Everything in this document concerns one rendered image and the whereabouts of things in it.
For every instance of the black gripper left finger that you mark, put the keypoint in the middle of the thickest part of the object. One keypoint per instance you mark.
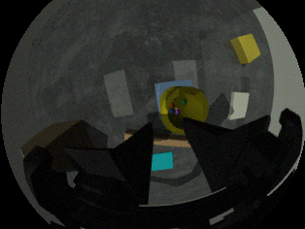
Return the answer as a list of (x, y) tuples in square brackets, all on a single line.
[(130, 162)]

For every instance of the tan flat bar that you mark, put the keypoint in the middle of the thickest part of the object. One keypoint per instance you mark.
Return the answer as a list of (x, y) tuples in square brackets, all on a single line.
[(163, 139)]

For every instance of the pale grey flat square tile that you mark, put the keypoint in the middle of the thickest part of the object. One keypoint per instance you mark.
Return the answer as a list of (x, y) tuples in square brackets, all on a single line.
[(238, 105)]

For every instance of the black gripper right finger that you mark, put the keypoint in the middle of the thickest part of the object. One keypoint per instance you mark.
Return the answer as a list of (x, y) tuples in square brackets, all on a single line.
[(218, 149)]

